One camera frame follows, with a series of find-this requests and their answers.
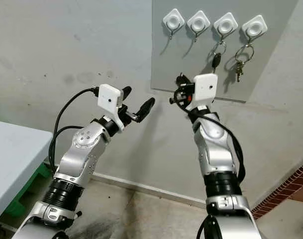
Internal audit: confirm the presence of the green plastic crate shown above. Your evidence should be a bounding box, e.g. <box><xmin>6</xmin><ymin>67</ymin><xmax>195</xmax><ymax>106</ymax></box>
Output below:
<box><xmin>2</xmin><ymin>162</ymin><xmax>53</xmax><ymax>218</ymax></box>

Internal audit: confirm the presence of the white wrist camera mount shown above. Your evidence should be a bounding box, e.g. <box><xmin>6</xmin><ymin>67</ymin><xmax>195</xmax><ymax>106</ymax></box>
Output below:
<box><xmin>98</xmin><ymin>84</ymin><xmax>125</xmax><ymax>131</ymax></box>
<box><xmin>191</xmin><ymin>73</ymin><xmax>218</xmax><ymax>111</ymax></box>

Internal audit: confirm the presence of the white adhesive wall hook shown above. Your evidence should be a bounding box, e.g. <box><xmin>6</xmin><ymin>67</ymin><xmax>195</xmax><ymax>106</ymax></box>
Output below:
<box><xmin>163</xmin><ymin>8</ymin><xmax>186</xmax><ymax>40</ymax></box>
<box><xmin>241</xmin><ymin>15</ymin><xmax>269</xmax><ymax>49</ymax></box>
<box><xmin>213</xmin><ymin>12</ymin><xmax>239</xmax><ymax>46</ymax></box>
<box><xmin>187</xmin><ymin>10</ymin><xmax>211</xmax><ymax>42</ymax></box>

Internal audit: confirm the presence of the key ring with metal keys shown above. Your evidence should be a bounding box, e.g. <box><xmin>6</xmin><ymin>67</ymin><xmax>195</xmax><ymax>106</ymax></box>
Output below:
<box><xmin>233</xmin><ymin>44</ymin><xmax>255</xmax><ymax>83</ymax></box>

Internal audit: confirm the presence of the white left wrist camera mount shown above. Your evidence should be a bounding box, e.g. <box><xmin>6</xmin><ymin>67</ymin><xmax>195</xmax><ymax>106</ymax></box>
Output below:
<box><xmin>98</xmin><ymin>84</ymin><xmax>125</xmax><ymax>131</ymax></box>

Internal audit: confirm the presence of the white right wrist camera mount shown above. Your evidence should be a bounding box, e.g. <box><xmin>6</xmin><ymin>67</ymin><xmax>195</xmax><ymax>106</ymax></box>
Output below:
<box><xmin>191</xmin><ymin>73</ymin><xmax>218</xmax><ymax>111</ymax></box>

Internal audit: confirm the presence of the large white plastic table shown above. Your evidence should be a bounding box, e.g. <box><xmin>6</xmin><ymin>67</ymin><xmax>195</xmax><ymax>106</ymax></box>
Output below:
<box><xmin>0</xmin><ymin>119</ymin><xmax>55</xmax><ymax>226</ymax></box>

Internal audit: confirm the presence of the red brick edging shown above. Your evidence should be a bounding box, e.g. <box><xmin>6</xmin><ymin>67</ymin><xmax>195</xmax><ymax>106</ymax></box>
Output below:
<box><xmin>251</xmin><ymin>159</ymin><xmax>303</xmax><ymax>220</ymax></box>

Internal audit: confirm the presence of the grey wall board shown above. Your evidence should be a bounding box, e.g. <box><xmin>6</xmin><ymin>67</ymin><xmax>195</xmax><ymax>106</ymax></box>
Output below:
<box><xmin>150</xmin><ymin>0</ymin><xmax>299</xmax><ymax>103</ymax></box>

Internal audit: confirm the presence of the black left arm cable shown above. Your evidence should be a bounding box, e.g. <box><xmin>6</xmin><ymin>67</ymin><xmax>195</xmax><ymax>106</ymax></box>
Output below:
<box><xmin>48</xmin><ymin>87</ymin><xmax>102</xmax><ymax>173</ymax></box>

